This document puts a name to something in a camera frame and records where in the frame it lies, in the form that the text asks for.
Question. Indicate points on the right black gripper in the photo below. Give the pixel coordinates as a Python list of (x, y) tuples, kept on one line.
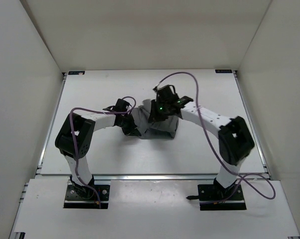
[(154, 117)]

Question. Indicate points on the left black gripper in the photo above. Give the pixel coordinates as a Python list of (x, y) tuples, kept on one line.
[(132, 130)]

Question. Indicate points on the grey pleated skirt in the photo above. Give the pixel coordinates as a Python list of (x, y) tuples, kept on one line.
[(166, 129)]

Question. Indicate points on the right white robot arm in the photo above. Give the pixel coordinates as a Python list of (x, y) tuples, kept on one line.
[(234, 138)]

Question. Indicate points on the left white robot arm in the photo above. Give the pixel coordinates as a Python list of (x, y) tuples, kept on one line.
[(74, 140)]

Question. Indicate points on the right blue corner sticker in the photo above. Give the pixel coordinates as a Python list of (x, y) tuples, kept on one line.
[(223, 71)]

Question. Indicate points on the blue corner sticker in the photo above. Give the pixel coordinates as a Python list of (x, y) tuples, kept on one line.
[(223, 71), (76, 72)]

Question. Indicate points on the left blue corner sticker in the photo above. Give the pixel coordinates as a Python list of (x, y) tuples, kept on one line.
[(76, 72)]

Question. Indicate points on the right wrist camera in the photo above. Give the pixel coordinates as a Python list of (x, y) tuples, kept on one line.
[(166, 94)]

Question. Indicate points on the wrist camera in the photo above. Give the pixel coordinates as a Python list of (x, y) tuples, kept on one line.
[(121, 106), (166, 94)]

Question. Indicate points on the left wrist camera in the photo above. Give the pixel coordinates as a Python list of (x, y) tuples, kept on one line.
[(121, 106)]

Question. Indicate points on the aluminium front rail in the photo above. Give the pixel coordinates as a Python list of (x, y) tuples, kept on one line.
[(155, 177)]

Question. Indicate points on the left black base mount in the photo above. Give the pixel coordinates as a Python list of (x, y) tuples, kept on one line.
[(73, 200)]

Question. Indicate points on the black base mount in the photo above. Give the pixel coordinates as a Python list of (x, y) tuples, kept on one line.
[(73, 200), (211, 200)]

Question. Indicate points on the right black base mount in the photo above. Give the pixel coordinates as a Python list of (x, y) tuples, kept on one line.
[(211, 200)]

